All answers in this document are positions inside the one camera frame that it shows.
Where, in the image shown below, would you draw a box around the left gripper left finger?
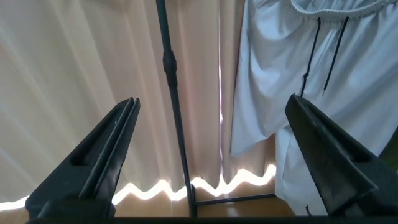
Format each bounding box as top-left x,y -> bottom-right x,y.
25,96 -> 142,218

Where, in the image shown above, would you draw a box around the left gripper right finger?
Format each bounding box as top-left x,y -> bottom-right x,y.
284,93 -> 398,217

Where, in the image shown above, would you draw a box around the pale grey shorts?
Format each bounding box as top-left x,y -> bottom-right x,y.
229,0 -> 398,217

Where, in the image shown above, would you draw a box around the black clothes rack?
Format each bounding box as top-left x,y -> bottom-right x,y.
155,0 -> 277,218

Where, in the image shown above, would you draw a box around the beige curtain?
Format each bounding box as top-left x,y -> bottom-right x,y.
0,0 -> 277,203

